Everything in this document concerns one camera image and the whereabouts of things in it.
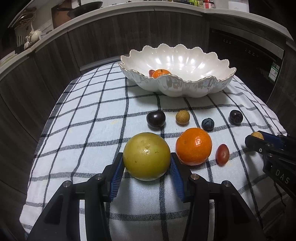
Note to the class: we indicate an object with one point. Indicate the white teapot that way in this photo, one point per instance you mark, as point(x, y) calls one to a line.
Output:
point(34, 35)

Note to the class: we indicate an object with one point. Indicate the grey drawer handle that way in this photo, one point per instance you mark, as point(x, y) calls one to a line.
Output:
point(99, 63)

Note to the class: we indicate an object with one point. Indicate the green yellow round fruit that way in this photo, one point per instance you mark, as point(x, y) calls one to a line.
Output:
point(146, 156)

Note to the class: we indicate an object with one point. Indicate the red grape tomato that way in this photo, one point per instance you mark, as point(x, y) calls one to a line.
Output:
point(222, 155)
point(151, 73)

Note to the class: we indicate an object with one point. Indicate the dark plum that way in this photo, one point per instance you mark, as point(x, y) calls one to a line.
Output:
point(156, 119)
point(235, 117)

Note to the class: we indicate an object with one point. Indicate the tan longan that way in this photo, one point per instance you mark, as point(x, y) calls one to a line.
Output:
point(183, 117)
point(258, 135)

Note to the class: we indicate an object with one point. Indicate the white scalloped ceramic bowl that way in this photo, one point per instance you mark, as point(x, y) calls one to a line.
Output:
point(194, 73)

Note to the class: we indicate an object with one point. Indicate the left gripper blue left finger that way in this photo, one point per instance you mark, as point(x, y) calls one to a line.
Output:
point(60, 218)

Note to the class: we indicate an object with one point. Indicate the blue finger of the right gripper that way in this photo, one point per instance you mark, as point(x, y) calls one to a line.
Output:
point(258, 145)
point(272, 139)

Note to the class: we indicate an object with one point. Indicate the white rice cooker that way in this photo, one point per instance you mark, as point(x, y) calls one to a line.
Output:
point(239, 5)

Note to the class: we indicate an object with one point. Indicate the blueberry dark blue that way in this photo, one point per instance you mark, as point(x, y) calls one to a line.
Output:
point(208, 124)

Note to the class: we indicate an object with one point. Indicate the black wok pan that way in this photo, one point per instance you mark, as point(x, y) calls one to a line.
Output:
point(81, 9)

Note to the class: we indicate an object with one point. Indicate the black dishwasher front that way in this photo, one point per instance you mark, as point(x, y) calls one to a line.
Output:
point(257, 67)

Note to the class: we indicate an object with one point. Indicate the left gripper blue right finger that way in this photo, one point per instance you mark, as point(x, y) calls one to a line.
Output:
point(233, 218)

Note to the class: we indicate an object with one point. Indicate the orange mandarin with stem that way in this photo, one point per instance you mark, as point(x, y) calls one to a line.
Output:
point(160, 72)

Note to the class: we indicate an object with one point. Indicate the wooden cutting board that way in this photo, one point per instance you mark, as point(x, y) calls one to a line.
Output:
point(59, 15)

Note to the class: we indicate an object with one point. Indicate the checkered white black cloth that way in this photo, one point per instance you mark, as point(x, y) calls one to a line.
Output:
point(100, 111)

